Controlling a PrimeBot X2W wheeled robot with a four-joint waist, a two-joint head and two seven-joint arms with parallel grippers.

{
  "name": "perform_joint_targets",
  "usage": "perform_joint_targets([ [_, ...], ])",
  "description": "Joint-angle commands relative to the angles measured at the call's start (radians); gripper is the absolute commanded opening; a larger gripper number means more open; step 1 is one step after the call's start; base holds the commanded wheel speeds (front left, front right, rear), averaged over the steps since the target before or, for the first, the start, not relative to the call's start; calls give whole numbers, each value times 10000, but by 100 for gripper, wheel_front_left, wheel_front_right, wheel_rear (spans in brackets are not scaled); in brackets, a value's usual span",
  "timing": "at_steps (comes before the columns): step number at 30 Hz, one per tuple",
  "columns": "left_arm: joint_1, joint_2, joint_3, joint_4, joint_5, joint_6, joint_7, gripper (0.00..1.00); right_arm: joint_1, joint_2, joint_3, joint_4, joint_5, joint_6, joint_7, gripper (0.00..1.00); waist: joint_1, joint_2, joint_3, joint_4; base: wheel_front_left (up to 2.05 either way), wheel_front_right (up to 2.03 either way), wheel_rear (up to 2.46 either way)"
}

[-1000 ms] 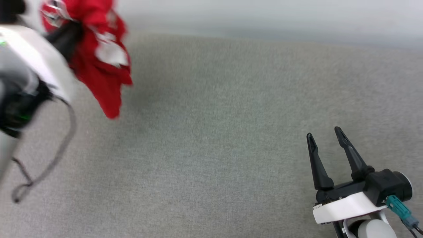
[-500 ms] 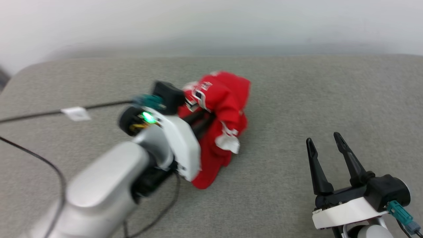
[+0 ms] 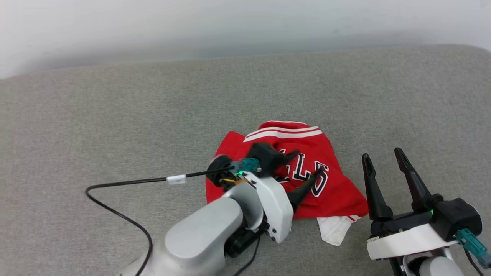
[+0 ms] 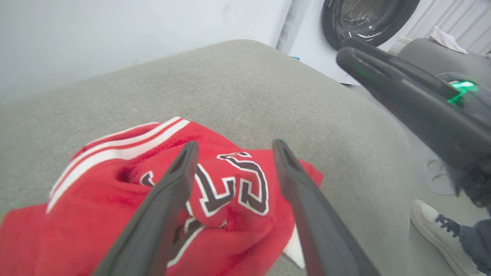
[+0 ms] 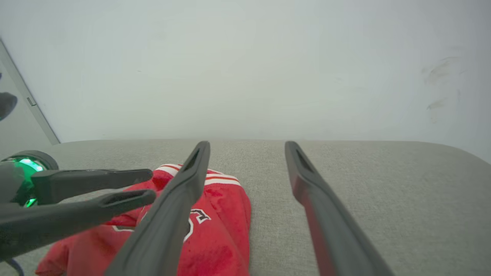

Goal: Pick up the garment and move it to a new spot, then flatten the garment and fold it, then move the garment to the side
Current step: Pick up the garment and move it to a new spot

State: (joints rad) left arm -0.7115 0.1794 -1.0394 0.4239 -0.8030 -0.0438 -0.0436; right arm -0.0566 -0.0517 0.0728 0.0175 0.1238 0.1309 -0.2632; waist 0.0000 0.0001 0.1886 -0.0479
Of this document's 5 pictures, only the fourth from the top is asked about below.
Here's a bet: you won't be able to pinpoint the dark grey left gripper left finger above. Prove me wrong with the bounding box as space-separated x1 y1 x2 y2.
92 141 199 276

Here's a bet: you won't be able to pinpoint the white crumpled cloth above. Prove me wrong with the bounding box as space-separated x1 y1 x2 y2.
429 26 468 54

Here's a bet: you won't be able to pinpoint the white sneaker black laces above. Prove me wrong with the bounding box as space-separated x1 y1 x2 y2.
410 199 488 276

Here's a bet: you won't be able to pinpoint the white washing machine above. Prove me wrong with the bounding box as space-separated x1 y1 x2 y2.
276 0 422 85

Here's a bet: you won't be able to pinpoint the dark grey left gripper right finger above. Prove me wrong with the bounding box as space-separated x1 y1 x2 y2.
272 139 381 276

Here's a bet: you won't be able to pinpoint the grey trouser leg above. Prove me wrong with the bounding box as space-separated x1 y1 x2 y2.
458 218 491 274

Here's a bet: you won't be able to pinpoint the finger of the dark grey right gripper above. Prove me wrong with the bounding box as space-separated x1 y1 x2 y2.
342 37 459 102
336 48 467 164

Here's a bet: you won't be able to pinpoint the pale grey slipper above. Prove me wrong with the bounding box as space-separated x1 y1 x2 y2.
426 159 458 196

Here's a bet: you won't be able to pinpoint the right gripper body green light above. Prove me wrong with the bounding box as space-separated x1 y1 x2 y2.
437 72 491 207

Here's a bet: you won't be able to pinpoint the red basketball jersey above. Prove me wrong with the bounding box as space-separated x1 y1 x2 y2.
0 116 324 276

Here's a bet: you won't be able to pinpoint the round dark washing machine door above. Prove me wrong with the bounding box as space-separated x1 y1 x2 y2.
321 0 421 51

